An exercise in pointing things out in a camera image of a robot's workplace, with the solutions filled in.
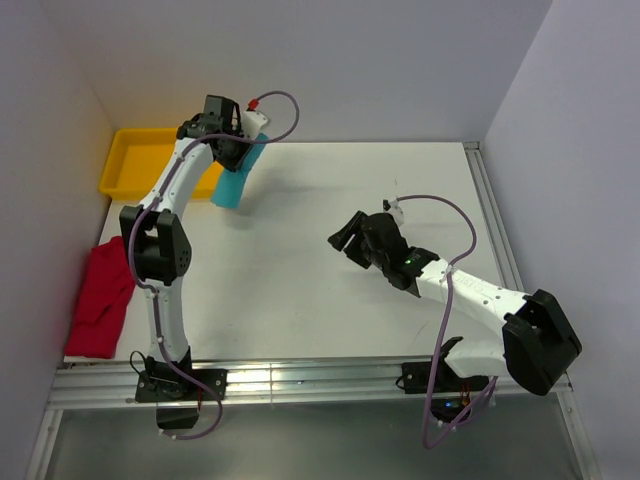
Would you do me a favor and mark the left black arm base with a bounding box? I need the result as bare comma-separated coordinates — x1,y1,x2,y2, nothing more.
129,351,228,433

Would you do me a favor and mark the aluminium rail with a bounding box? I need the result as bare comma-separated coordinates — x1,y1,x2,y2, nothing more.
27,358,580,479
462,141,538,295

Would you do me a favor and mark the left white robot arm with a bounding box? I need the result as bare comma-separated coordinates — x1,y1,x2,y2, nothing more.
119,95,268,399

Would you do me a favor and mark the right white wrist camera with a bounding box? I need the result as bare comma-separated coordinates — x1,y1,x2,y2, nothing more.
382,198,405,226

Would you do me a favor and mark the front aluminium rail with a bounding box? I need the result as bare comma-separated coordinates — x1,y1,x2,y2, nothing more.
27,358,580,479

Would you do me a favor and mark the yellow plastic tray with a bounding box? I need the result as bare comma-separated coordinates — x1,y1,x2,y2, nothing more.
97,127,225,200

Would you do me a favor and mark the right side aluminium rail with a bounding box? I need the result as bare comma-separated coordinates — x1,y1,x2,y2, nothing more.
462,141,538,295

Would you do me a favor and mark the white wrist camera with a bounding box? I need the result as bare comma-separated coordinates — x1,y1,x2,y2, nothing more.
240,99,270,140
382,198,405,226

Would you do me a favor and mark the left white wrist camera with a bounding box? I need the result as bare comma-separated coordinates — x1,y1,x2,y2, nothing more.
240,99,270,140

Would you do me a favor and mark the red t shirt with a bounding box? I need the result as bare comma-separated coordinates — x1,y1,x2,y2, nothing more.
64,236,135,359

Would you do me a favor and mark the teal t shirt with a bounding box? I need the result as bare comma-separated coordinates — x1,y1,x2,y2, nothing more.
210,144,265,209

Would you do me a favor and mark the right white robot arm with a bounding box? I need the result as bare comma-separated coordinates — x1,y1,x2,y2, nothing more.
328,211,582,396

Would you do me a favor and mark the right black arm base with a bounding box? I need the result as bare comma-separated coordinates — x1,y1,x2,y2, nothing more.
395,336,489,423

